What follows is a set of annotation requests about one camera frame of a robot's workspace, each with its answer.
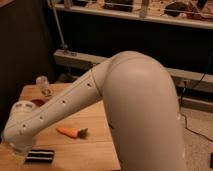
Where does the black and white eraser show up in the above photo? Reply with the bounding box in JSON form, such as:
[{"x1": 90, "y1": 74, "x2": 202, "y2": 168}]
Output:
[{"x1": 25, "y1": 149, "x2": 55, "y2": 163}]

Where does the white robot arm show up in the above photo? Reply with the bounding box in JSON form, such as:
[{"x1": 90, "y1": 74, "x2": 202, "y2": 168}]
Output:
[{"x1": 2, "y1": 51, "x2": 187, "y2": 171}]

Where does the orange toy carrot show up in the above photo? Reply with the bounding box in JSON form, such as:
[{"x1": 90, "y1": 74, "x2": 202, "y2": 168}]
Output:
[{"x1": 56, "y1": 127, "x2": 88, "y2": 138}]

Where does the grey metal pole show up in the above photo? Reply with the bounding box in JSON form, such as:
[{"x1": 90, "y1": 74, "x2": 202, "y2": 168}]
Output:
[{"x1": 50, "y1": 0, "x2": 76, "y2": 55}]

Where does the wooden table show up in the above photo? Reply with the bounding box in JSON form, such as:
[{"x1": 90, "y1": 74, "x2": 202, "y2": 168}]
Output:
[{"x1": 0, "y1": 83, "x2": 122, "y2": 171}]

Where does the red bowl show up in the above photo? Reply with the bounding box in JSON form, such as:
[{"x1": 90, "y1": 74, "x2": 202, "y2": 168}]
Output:
[{"x1": 31, "y1": 99, "x2": 45, "y2": 107}]

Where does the cluttered background shelf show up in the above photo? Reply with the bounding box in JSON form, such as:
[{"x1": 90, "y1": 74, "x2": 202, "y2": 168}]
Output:
[{"x1": 49, "y1": 0, "x2": 213, "y2": 30}]

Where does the black power cable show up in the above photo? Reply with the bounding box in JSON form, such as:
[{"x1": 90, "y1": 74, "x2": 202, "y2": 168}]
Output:
[{"x1": 178, "y1": 49, "x2": 213, "y2": 143}]

